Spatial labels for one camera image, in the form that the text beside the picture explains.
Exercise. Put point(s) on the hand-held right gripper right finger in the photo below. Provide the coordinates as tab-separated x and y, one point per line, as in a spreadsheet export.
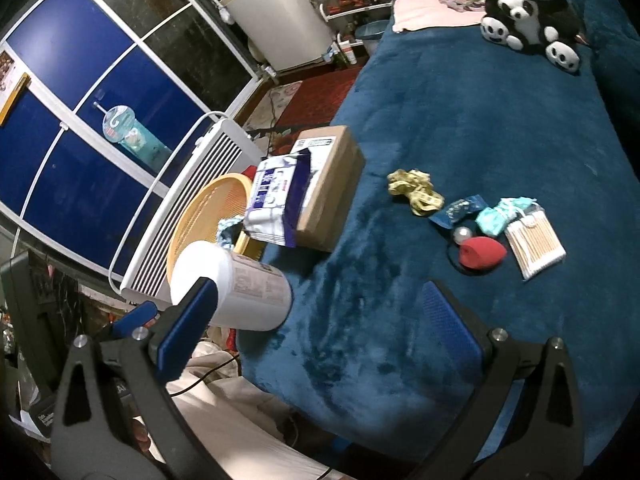
450	330

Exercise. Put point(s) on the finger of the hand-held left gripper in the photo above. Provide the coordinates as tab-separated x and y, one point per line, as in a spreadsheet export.
135	317

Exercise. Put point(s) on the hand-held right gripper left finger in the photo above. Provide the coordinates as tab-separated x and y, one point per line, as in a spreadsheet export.
185	330

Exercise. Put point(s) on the red makeup sponge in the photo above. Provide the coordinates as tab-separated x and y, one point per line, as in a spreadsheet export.
480	254

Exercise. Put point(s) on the teal small cloth item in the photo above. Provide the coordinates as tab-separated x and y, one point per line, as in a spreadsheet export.
492	220

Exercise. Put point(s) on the cotton swab packet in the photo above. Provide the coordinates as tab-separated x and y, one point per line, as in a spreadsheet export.
535	245

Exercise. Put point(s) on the orange plastic basket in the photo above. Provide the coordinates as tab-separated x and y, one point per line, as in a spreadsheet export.
200	210

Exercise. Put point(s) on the white cylindrical canister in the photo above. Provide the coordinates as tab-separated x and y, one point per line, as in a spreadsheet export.
240	285

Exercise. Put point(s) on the small dark blue packet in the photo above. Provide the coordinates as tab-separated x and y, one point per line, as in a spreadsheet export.
460	209

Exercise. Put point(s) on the yellow patterned cloth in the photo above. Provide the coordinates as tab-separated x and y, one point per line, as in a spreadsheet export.
415	190

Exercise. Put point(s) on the white purple tissue packet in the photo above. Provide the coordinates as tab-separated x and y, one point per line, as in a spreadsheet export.
272	195

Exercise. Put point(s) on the blue glass sliding door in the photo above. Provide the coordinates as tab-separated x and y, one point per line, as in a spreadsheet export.
75	160

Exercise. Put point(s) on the white panel heater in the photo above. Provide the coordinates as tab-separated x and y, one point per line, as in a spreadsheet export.
220	155

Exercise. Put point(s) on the hanging teal packet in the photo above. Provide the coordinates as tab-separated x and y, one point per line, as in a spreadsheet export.
130	132

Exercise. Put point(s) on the cardboard box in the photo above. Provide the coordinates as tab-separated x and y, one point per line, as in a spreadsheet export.
335	180

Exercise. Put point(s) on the yellow framed picture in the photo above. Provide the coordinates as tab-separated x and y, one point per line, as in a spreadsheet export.
10	80

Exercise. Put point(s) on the red patterned rug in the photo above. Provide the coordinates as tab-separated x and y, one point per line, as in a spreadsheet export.
320	95

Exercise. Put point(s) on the white bottle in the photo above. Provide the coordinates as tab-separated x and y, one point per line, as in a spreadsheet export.
347	52

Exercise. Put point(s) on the grey bin with lid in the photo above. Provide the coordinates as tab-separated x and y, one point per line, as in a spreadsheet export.
372	35

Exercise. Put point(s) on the pink cloth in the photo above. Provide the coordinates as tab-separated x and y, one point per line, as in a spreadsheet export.
425	7

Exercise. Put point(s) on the white washing machine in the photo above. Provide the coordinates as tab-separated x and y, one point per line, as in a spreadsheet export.
280	15

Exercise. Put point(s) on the rolled blue quilt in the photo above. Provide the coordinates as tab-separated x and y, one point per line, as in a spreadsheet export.
610	35

